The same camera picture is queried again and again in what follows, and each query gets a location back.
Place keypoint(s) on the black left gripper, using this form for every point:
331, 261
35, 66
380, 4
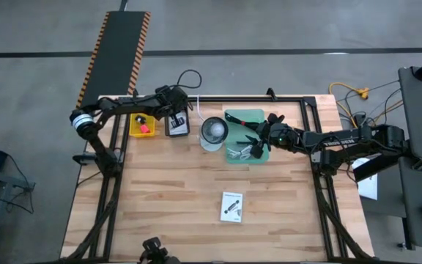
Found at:
172, 100

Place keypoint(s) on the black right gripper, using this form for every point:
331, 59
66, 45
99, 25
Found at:
280, 137

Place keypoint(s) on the small black item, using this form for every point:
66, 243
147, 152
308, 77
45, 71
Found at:
140, 119

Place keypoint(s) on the small red item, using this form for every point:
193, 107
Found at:
145, 129

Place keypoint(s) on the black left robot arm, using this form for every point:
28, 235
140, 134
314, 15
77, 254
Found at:
130, 104

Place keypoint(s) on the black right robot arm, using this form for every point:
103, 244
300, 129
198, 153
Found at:
343, 139

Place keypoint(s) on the black mesh bin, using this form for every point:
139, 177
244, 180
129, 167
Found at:
166, 124

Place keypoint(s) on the yellow plastic bin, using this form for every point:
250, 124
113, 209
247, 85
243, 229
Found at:
134, 130

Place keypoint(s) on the green translucent plastic tray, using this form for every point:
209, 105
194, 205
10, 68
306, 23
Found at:
238, 133

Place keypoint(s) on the clear round cup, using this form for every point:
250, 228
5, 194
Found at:
214, 130

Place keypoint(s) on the black mat with striped edges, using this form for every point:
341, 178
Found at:
115, 55

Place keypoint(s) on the white paper sheet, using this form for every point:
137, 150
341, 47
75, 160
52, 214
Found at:
370, 188

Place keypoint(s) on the black clamp device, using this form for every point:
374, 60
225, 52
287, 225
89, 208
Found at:
156, 251

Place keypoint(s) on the black side desk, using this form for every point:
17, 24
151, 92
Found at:
416, 205

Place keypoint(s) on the black metal table frame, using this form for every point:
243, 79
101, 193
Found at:
214, 99

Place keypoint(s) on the black frame clip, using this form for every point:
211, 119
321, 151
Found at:
270, 93

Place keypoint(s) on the grey frame bracket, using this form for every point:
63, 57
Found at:
315, 157

